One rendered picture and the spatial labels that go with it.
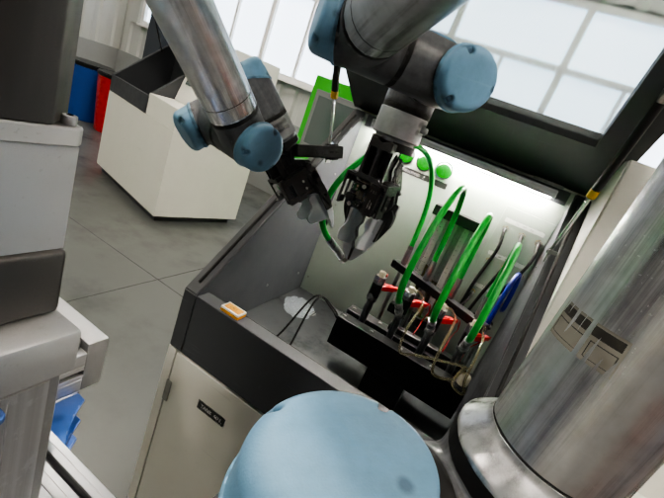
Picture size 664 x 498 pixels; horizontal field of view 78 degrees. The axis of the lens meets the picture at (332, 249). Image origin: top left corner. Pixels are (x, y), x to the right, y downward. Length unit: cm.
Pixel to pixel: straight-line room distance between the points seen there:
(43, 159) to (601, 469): 34
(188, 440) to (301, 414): 90
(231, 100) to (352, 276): 87
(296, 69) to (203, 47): 527
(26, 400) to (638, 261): 36
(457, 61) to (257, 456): 43
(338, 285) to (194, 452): 64
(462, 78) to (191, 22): 32
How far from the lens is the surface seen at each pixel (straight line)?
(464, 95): 53
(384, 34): 43
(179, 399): 113
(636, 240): 26
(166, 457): 126
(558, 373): 27
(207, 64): 59
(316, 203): 85
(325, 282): 140
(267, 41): 619
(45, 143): 28
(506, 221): 122
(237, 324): 93
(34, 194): 29
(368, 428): 28
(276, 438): 26
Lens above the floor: 144
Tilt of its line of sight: 18 degrees down
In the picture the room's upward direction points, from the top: 21 degrees clockwise
